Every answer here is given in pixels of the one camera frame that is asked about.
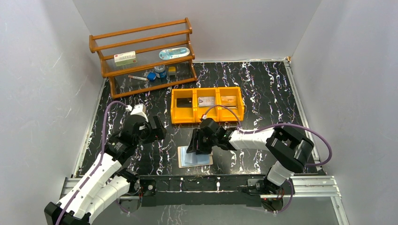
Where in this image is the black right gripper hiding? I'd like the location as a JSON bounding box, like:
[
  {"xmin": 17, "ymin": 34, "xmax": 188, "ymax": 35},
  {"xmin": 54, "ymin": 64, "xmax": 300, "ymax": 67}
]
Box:
[{"xmin": 186, "ymin": 128, "xmax": 218, "ymax": 155}]

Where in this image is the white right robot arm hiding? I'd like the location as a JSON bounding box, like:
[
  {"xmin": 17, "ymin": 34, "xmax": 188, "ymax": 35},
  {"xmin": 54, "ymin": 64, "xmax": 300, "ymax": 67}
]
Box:
[{"xmin": 185, "ymin": 118, "xmax": 314, "ymax": 195}]

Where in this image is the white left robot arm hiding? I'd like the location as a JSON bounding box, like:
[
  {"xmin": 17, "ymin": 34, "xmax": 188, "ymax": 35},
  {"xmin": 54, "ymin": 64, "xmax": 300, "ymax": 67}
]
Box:
[{"xmin": 44, "ymin": 104, "xmax": 166, "ymax": 225}]

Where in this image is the black credit card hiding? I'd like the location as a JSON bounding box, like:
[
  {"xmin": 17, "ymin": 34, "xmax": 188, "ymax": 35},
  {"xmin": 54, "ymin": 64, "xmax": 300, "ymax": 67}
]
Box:
[{"xmin": 176, "ymin": 97, "xmax": 192, "ymax": 108}]

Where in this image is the silver credit card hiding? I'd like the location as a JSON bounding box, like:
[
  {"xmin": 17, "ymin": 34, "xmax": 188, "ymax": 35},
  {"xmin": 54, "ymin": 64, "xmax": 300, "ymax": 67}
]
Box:
[{"xmin": 198, "ymin": 96, "xmax": 216, "ymax": 107}]

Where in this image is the gold credit card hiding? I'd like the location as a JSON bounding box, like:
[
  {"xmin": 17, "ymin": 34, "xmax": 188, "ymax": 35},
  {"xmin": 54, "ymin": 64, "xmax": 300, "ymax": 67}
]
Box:
[{"xmin": 221, "ymin": 96, "xmax": 237, "ymax": 109}]

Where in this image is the yellow three-compartment plastic bin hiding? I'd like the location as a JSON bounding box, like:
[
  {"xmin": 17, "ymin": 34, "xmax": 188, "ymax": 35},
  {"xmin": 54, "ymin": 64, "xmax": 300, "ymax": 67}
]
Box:
[{"xmin": 170, "ymin": 87, "xmax": 245, "ymax": 124}]

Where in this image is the blue small container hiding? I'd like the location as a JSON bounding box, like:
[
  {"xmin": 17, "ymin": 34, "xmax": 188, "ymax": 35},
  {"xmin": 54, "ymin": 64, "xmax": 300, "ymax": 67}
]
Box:
[{"xmin": 147, "ymin": 72, "xmax": 157, "ymax": 81}]

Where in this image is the white tube stick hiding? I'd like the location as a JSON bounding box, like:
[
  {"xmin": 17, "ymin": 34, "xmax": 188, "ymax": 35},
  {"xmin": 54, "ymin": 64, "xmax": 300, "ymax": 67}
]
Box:
[{"xmin": 128, "ymin": 75, "xmax": 148, "ymax": 81}]

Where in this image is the yellow small box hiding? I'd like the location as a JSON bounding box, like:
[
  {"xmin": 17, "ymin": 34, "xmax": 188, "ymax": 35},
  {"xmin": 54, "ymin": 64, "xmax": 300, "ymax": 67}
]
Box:
[{"xmin": 168, "ymin": 66, "xmax": 176, "ymax": 76}]

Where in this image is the wooden shelf rack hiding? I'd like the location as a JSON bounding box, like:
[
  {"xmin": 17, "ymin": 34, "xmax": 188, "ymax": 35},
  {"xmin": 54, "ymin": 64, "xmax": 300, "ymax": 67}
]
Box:
[{"xmin": 89, "ymin": 17, "xmax": 198, "ymax": 99}]

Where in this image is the oval blue blister pack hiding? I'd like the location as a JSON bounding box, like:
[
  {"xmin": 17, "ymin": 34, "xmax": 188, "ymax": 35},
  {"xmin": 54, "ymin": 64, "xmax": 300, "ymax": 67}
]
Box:
[{"xmin": 159, "ymin": 47, "xmax": 191, "ymax": 60}]

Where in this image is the white medicine box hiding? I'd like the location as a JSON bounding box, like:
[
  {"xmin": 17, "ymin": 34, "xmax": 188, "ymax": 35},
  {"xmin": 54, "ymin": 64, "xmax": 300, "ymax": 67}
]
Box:
[{"xmin": 114, "ymin": 51, "xmax": 137, "ymax": 67}]

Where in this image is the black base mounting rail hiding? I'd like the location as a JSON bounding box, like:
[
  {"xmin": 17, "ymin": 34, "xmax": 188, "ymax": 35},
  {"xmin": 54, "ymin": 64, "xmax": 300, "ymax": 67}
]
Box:
[{"xmin": 109, "ymin": 174, "xmax": 295, "ymax": 208}]

